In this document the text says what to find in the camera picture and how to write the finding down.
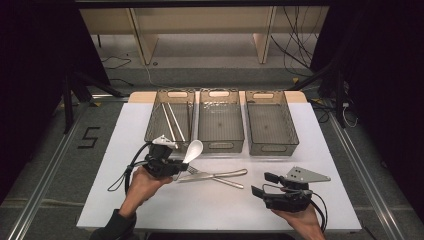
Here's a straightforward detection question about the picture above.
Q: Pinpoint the light wooden desk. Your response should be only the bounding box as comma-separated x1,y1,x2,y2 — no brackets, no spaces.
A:
79,6,331,66

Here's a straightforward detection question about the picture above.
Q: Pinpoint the short aluminium rail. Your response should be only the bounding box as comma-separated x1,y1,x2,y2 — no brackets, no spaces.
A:
91,94,130,101

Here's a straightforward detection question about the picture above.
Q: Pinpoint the black metal stand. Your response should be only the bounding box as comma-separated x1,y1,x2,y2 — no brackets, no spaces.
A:
288,59,348,129
61,71,124,134

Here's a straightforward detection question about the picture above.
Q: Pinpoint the aluminium floor rail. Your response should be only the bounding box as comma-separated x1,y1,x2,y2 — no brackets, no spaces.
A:
6,99,91,240
328,113,406,240

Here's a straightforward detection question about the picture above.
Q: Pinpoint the black crossbar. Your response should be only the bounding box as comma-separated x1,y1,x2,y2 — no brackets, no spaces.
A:
74,0,334,9

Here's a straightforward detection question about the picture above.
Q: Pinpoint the black floor cable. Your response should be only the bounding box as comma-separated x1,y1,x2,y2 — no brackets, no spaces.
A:
100,54,134,88

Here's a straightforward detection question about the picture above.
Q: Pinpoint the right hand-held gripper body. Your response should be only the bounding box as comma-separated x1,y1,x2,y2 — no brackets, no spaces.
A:
263,166,332,213

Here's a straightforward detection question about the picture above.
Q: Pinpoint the metal fork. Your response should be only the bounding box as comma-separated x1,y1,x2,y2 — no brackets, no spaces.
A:
185,165,245,190

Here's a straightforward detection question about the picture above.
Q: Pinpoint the white spoon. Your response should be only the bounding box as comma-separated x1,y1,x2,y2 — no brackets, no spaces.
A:
174,139,204,182

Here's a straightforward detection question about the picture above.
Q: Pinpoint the hand-held gripper cable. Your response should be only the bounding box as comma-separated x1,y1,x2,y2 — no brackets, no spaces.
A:
309,191,329,233
107,142,154,195

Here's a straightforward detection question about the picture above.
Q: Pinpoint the person's right hand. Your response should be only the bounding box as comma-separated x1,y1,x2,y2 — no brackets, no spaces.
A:
273,204,324,234

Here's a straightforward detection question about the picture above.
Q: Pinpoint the silver metal chopstick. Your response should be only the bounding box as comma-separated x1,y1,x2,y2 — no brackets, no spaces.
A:
166,102,186,142
160,103,177,142

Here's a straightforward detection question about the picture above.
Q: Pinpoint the dark curtain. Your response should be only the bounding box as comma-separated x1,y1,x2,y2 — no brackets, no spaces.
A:
311,0,424,221
0,0,111,204

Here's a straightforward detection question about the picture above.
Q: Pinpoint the bundle of black cables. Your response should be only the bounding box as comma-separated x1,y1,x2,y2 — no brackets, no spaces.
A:
269,6,321,78

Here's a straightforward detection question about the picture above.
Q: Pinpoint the left hand-held gripper cable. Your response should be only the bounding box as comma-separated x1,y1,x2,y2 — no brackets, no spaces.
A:
107,142,154,195

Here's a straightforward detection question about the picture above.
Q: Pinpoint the white floor cable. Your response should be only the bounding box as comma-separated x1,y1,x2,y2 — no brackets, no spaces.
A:
143,63,168,89

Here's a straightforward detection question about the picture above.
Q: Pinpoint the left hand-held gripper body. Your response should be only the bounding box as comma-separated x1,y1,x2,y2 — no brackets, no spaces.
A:
143,134,179,179

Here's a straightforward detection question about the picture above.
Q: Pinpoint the grey translucent plastic basket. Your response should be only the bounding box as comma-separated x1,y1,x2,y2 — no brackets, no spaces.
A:
197,87,246,154
143,88,196,155
244,89,300,157

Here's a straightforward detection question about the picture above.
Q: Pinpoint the white table mat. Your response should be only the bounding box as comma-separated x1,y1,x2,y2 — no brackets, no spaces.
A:
76,102,363,233

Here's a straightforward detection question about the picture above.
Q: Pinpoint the metal knife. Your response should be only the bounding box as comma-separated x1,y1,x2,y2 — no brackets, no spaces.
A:
176,168,249,183

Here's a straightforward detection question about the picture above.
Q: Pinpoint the person's left hand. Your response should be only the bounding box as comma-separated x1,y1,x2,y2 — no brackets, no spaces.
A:
119,165,174,216

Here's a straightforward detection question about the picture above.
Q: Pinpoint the right hand-held gripper cable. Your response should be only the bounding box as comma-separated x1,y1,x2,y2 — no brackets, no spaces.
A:
309,191,329,233

